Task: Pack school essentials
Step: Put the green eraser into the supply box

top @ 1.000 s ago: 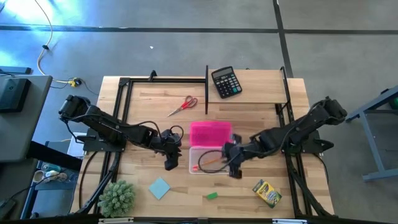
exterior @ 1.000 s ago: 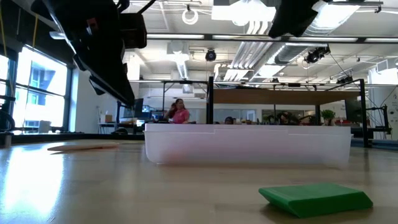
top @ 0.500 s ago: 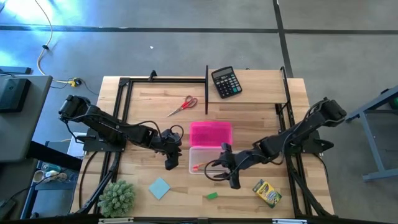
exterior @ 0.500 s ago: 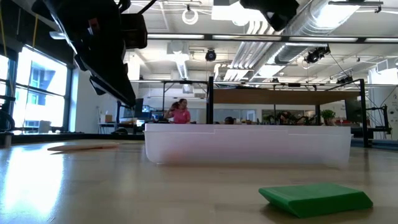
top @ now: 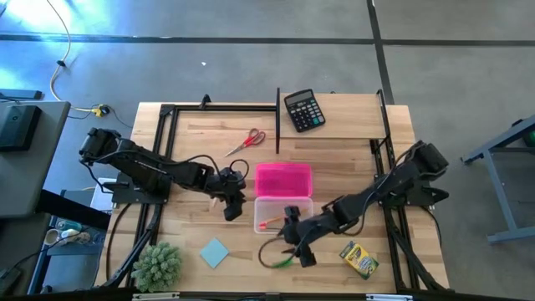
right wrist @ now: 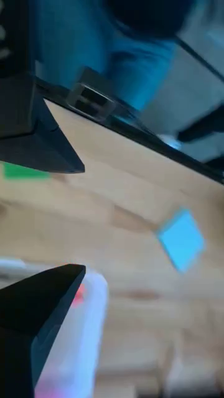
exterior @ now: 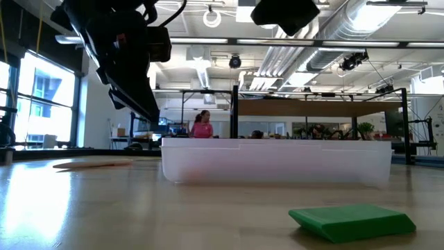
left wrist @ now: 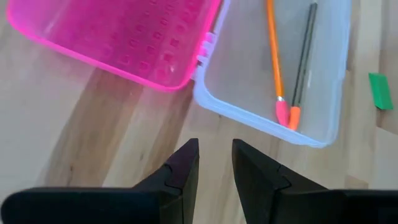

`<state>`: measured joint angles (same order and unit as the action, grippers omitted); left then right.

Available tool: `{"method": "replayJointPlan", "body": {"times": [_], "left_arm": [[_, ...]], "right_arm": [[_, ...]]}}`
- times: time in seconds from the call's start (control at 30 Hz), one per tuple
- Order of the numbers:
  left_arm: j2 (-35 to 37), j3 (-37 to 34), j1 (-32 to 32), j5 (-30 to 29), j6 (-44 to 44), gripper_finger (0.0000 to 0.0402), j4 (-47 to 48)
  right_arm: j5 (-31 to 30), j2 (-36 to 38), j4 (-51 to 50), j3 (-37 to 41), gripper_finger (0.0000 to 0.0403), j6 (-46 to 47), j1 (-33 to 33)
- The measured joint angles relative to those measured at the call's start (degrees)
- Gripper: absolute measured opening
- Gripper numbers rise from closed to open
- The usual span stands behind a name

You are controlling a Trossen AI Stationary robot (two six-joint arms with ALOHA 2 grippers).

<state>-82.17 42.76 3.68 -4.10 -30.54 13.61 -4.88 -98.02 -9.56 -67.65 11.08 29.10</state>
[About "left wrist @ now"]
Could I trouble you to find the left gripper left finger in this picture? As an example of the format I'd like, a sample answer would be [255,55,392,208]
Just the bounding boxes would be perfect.
[0,138,200,224]

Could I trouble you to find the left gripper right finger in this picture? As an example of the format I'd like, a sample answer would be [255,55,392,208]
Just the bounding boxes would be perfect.
[231,138,398,224]

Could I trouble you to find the clear plastic pencil box base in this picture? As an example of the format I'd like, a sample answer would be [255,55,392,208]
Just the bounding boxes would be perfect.
[192,0,354,149]

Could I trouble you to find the orange pencil with pink eraser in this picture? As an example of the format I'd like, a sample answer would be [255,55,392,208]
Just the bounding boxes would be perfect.
[266,0,290,128]

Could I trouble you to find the grey pencil with orange eraser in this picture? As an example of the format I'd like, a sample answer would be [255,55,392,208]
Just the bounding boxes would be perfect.
[287,2,318,131]

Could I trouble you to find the pink plastic basket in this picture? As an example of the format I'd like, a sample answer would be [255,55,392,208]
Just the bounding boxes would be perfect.
[6,0,222,93]

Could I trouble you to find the green rectangular eraser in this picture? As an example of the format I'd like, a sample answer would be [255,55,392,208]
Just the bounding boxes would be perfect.
[368,72,394,111]

